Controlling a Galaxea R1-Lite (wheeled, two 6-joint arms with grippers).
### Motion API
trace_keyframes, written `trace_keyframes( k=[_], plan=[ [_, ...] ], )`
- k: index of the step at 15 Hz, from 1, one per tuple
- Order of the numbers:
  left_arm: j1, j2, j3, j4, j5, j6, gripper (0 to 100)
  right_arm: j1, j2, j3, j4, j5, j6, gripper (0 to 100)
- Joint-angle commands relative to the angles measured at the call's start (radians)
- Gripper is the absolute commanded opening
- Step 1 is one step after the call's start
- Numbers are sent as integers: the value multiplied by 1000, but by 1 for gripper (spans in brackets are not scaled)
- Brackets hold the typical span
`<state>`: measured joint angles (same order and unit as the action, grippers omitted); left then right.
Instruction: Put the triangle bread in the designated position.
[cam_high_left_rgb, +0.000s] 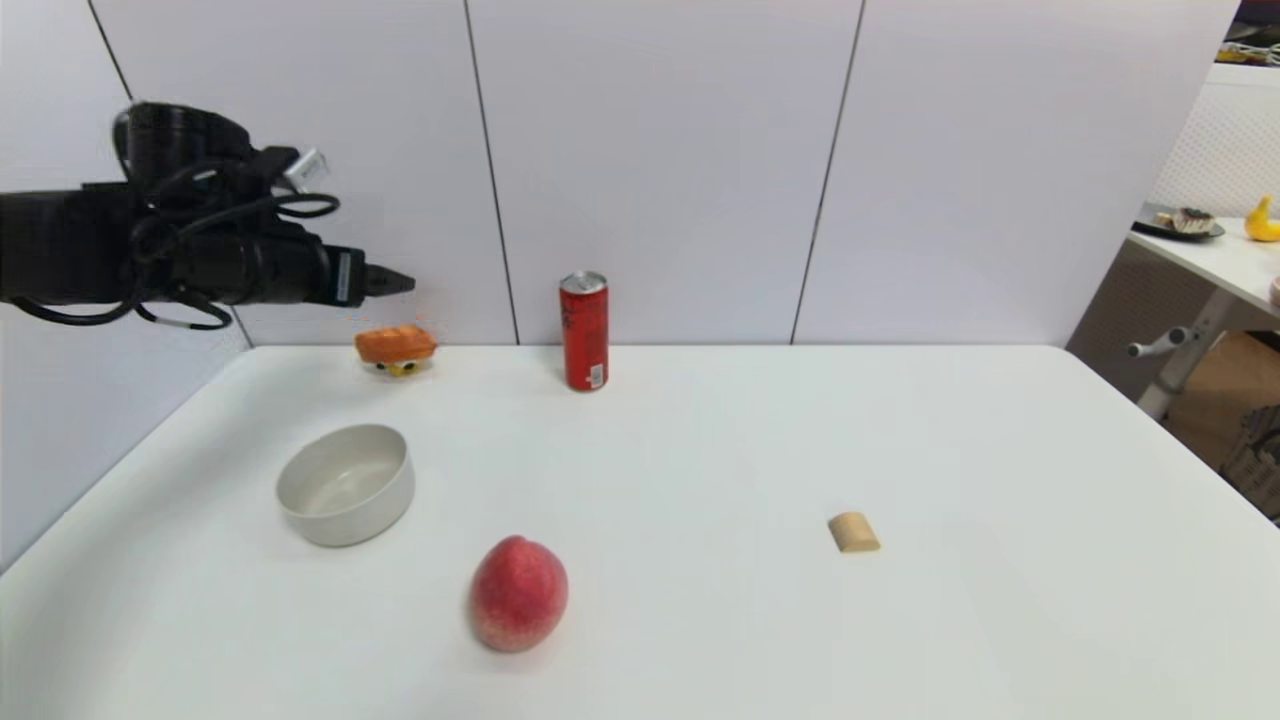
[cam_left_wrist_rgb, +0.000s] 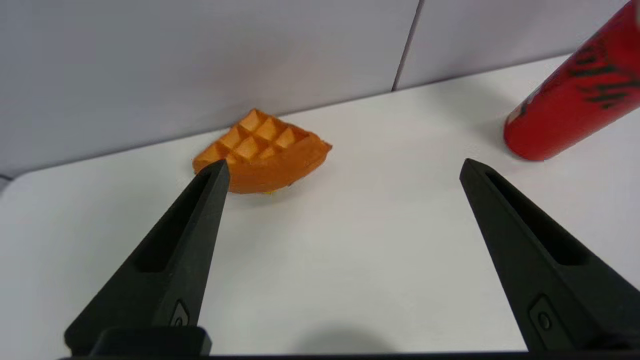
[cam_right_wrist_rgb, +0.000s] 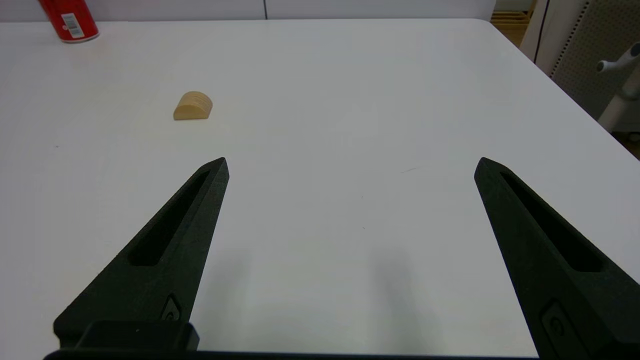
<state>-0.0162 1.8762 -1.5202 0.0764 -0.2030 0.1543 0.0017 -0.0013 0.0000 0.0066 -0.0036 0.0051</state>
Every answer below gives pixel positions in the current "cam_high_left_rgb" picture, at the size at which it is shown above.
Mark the orange fruit-topped triangle bread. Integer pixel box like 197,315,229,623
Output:
354,324,439,378

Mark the red soda can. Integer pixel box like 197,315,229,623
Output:
559,271,610,393

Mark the beige round bowl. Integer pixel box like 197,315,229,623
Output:
276,424,417,548

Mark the red peach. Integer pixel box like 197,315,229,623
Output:
470,534,570,653

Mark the small tan wooden block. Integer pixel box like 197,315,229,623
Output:
828,511,882,554

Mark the grey perforated partition panel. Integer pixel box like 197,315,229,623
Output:
1064,240,1233,403

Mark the black plate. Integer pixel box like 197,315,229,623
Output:
1131,204,1224,243

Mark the white side table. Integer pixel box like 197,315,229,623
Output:
1125,218,1280,423

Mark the white pegboard panel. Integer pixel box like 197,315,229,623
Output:
1145,65,1280,223

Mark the dark wicker basket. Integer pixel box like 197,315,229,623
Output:
1220,405,1280,527

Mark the white table crank handle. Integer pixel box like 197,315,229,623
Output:
1128,328,1193,362

